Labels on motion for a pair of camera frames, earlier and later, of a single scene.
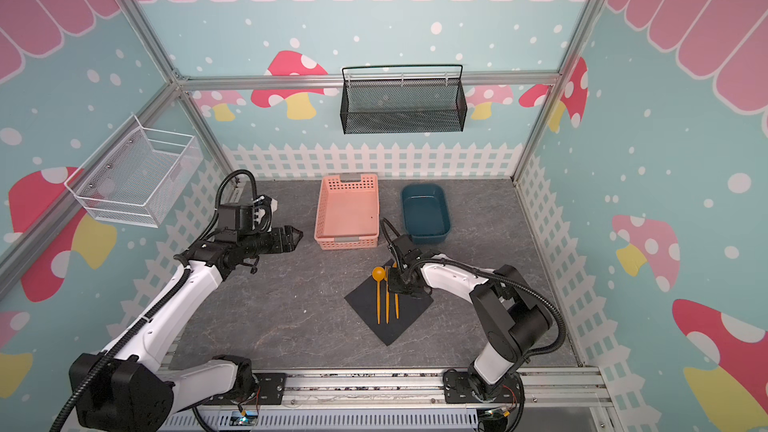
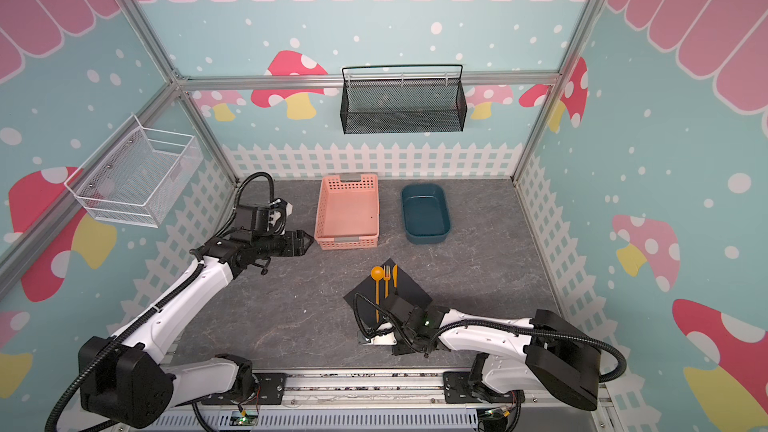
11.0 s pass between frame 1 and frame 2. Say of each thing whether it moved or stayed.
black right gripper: moved
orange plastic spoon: stayed
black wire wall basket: stayed
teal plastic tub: stayed
